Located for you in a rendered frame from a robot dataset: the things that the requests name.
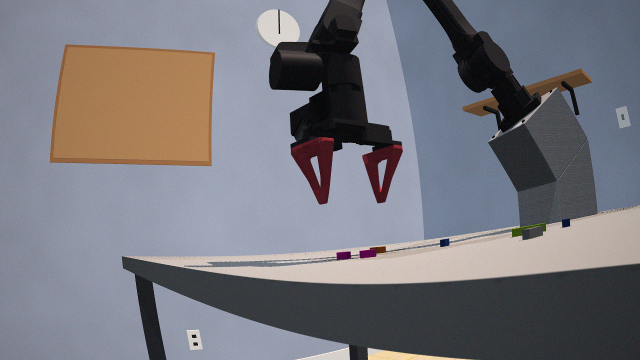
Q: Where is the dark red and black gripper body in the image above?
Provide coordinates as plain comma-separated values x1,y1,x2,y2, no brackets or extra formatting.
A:
290,84,402,152

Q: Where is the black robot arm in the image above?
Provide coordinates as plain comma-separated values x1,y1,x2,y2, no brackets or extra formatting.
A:
269,0,542,141

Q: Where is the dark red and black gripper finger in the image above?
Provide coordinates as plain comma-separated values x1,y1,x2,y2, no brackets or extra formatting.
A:
290,137,334,205
362,145,403,204

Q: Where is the brown rectangular block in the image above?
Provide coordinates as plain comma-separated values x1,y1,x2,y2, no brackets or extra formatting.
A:
369,246,386,254

